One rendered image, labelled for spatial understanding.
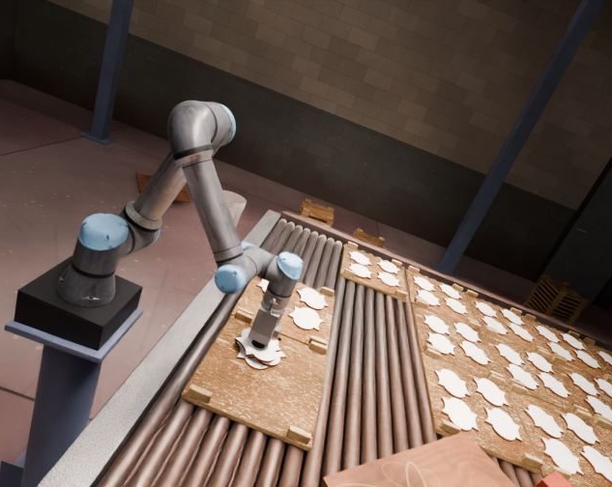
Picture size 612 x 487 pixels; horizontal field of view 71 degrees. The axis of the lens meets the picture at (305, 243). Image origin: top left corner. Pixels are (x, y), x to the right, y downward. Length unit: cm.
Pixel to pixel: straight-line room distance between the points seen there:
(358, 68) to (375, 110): 62
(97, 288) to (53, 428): 53
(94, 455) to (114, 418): 10
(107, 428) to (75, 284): 42
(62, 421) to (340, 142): 553
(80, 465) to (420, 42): 615
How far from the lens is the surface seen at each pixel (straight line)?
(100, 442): 109
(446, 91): 661
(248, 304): 157
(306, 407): 127
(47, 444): 173
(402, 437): 139
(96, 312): 134
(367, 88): 647
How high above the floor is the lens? 176
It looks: 21 degrees down
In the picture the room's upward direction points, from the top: 22 degrees clockwise
